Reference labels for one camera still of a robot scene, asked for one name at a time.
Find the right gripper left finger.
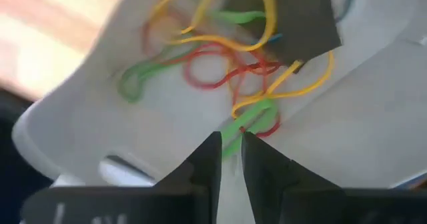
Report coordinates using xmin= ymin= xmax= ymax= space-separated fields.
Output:
xmin=21 ymin=132 xmax=223 ymax=224

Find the dark grey square block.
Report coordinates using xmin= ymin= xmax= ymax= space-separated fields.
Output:
xmin=230 ymin=0 xmax=344 ymax=72

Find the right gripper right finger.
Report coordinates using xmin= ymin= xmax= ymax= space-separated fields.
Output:
xmin=242 ymin=132 xmax=427 ymax=224

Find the yellow rubber band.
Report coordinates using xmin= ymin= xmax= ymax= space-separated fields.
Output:
xmin=146 ymin=0 xmax=278 ymax=53
xmin=231 ymin=50 xmax=336 ymax=120

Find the red rubber band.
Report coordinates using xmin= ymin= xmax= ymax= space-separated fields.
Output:
xmin=230 ymin=62 xmax=282 ymax=139
xmin=182 ymin=43 xmax=284 ymax=91

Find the green rubber band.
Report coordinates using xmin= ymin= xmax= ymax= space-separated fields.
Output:
xmin=117 ymin=43 xmax=201 ymax=103
xmin=220 ymin=99 xmax=280 ymax=160
xmin=213 ymin=9 xmax=267 ymax=25

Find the blue rubber band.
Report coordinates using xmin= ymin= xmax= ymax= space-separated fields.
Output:
xmin=265 ymin=33 xmax=284 ymax=44

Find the white plastic bin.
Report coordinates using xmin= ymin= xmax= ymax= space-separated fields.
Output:
xmin=11 ymin=0 xmax=427 ymax=190

